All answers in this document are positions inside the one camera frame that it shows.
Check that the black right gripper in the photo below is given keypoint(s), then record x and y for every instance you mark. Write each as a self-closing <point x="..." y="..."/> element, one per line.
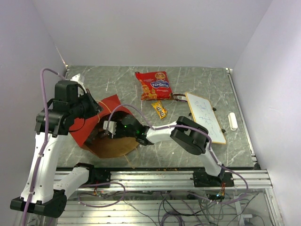
<point x="118" y="124"/>

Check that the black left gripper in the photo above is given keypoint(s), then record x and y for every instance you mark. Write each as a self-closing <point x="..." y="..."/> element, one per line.
<point x="95" y="108"/>

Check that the red paper bag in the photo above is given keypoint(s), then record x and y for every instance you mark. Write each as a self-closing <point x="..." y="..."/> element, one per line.
<point x="90" y="135"/>

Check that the yellow M&M's packet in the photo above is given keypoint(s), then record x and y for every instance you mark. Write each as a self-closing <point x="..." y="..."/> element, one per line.
<point x="161" y="111"/>

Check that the red candy bag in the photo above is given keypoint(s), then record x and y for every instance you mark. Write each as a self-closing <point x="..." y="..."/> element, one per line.
<point x="155" y="86"/>

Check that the purple brown M&M's packet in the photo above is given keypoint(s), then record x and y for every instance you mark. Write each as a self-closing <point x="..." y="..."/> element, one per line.
<point x="179" y="97"/>

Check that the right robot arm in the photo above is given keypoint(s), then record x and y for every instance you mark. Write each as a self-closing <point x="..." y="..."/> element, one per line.
<point x="189" y="135"/>

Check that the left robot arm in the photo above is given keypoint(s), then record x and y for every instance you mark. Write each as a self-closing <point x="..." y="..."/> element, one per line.
<point x="41" y="195"/>

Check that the yellow-framed small whiteboard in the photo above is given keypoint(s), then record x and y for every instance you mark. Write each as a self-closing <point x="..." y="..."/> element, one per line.
<point x="203" y="114"/>

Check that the white whiteboard eraser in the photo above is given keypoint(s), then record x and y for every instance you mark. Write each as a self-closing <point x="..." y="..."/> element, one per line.
<point x="233" y="121"/>

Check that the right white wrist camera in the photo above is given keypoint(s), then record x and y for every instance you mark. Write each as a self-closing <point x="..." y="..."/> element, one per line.
<point x="110" y="128"/>

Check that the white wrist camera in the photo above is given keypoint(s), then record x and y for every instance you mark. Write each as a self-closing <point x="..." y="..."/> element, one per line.
<point x="110" y="128"/>
<point x="78" y="78"/>

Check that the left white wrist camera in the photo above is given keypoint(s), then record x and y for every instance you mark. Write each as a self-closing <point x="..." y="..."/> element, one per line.
<point x="78" y="78"/>

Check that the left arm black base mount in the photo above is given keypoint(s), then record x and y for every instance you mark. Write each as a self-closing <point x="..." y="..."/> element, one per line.
<point x="99" y="176"/>

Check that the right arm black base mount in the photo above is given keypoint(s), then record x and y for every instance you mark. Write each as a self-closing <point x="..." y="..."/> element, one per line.
<point x="202" y="179"/>

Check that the aluminium frame rail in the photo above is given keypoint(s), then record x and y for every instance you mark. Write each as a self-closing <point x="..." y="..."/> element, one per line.
<point x="155" y="181"/>

